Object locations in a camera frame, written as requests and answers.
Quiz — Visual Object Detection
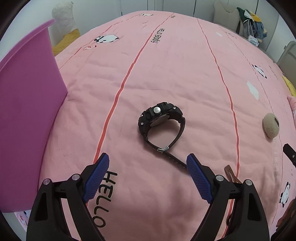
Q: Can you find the black wrist watch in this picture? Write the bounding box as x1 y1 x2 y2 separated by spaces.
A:
138 101 187 168

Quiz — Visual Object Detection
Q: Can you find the person's right hand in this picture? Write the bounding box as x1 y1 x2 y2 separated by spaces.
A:
276 199 295 228

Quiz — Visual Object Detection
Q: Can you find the beige fuzzy round pouch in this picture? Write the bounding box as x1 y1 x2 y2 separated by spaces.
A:
262 113 280 139

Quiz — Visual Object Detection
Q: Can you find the brown hair clip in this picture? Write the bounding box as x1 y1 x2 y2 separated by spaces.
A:
224 165 242 184

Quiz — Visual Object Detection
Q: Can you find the pink bed sheet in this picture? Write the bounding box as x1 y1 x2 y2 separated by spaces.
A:
38 11 295 240

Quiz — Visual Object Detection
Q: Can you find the yellow cloth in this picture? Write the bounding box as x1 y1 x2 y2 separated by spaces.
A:
282 76 296 97

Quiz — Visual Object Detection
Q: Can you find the beige headboard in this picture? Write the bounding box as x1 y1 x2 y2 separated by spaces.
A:
277 41 296 82

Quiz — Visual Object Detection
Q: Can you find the pile of clothes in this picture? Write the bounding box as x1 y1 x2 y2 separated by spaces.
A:
236 7 267 47

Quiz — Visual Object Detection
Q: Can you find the purple plastic bin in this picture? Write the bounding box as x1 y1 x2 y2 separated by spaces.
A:
1 20 67 213

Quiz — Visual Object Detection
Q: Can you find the beige chair with clothes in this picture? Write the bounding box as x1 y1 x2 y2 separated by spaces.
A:
213 1 240 32

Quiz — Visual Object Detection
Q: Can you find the white plush toy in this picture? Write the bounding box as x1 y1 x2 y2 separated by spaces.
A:
52 1 76 36

